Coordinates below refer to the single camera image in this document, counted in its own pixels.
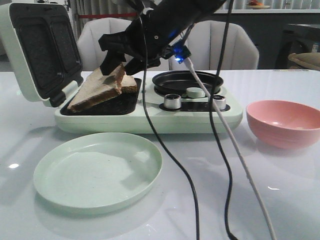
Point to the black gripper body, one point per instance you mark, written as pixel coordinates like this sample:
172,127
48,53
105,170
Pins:
149,36

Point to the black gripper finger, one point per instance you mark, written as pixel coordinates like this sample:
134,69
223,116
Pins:
134,66
116,45

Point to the white bread slice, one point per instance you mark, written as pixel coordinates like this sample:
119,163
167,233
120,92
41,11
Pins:
128,84
98,88

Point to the mint green sandwich maker lid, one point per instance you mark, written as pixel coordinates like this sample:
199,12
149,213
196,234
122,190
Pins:
41,47

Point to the pink bowl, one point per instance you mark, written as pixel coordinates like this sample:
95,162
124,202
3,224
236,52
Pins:
284,124

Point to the mint green breakfast maker base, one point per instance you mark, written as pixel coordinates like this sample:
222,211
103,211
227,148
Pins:
140,113

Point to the left grey upholstered chair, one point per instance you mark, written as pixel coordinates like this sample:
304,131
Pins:
89,49

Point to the grey upholstered chair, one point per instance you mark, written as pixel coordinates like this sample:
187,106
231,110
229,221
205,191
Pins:
205,43
89,49

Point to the blue lit circuit board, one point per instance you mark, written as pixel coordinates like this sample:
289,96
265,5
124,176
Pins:
181,53

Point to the red barrier belt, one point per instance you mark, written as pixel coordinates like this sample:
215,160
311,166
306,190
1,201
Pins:
101,16

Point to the black round frying pan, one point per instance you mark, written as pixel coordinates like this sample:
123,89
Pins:
177,82

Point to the left silver control knob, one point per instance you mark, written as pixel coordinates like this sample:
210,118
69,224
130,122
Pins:
172,101

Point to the silver control knob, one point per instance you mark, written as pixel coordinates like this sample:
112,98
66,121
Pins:
219,102
172,101

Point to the right grey upholstered chair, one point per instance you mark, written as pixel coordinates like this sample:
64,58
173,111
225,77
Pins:
205,43

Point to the right silver control knob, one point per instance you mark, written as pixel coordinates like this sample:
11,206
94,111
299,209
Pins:
219,102

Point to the fruit plate on counter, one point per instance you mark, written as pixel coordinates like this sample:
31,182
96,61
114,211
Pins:
256,5

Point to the dark grey counter cabinet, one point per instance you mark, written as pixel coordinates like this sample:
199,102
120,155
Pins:
265,28

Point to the mint green plate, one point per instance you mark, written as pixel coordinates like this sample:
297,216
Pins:
98,173

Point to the dark washing machine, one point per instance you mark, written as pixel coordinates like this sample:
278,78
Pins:
297,39

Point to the beige sofa cushion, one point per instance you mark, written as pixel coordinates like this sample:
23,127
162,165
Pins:
307,60

